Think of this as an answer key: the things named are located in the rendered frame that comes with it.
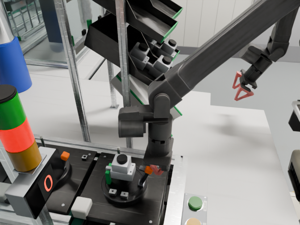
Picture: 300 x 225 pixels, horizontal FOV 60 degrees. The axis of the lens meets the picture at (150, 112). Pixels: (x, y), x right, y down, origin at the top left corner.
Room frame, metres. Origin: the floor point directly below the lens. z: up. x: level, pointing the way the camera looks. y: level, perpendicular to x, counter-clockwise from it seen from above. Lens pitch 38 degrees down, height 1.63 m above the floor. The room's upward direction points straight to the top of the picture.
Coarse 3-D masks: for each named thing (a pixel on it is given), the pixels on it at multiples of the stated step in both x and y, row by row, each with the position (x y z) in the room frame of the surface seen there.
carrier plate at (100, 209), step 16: (112, 160) 0.60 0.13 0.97; (96, 176) 0.53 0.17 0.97; (160, 176) 0.53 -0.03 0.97; (96, 192) 0.47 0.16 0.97; (160, 192) 0.47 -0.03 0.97; (96, 208) 0.42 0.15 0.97; (112, 208) 0.42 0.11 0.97; (128, 208) 0.42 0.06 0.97; (144, 208) 0.42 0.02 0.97; (160, 208) 0.42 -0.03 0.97; (128, 224) 0.37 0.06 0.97; (144, 224) 0.37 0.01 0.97
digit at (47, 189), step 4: (48, 168) 0.34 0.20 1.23; (44, 172) 0.33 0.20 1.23; (48, 172) 0.34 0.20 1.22; (52, 172) 0.35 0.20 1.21; (44, 176) 0.32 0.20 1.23; (48, 176) 0.33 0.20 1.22; (52, 176) 0.34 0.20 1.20; (40, 180) 0.31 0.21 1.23; (44, 180) 0.32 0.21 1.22; (48, 180) 0.33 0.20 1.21; (52, 180) 0.34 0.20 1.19; (40, 184) 0.31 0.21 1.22; (44, 184) 0.32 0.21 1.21; (48, 184) 0.33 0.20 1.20; (52, 184) 0.34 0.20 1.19; (40, 188) 0.30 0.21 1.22; (44, 188) 0.31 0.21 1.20; (48, 188) 0.32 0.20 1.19; (52, 188) 0.33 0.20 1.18; (44, 192) 0.31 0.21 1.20; (48, 192) 0.32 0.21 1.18; (44, 196) 0.30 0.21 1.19
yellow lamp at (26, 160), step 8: (32, 144) 0.33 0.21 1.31; (8, 152) 0.31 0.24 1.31; (16, 152) 0.31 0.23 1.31; (24, 152) 0.31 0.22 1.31; (32, 152) 0.32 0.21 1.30; (16, 160) 0.31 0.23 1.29; (24, 160) 0.31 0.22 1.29; (32, 160) 0.32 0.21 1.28; (40, 160) 0.33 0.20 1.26; (16, 168) 0.31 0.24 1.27; (24, 168) 0.31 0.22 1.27; (32, 168) 0.31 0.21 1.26
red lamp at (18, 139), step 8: (16, 128) 0.31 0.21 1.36; (24, 128) 0.32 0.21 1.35; (0, 136) 0.31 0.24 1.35; (8, 136) 0.31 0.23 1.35; (16, 136) 0.31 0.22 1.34; (24, 136) 0.32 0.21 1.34; (32, 136) 0.33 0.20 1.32; (8, 144) 0.31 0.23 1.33; (16, 144) 0.31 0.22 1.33; (24, 144) 0.31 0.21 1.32
